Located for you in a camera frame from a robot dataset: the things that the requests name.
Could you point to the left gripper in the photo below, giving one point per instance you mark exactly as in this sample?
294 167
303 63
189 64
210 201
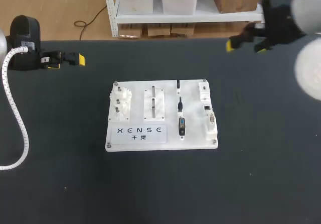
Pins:
25 38

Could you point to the black USB connector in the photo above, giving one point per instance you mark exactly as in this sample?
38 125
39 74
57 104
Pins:
179 84

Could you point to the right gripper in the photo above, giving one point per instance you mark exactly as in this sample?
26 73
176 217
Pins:
281 18

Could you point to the white metal shelf rack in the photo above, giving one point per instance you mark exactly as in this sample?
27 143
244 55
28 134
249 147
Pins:
175 16

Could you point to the black multi-pin plug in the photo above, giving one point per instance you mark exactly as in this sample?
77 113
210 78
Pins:
182 126

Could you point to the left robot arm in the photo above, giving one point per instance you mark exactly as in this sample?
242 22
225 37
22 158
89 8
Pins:
2 43

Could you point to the white board with sockets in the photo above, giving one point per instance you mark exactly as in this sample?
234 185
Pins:
160 133

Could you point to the small cardboard box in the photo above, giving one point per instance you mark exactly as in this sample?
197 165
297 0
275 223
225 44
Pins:
159 30
130 31

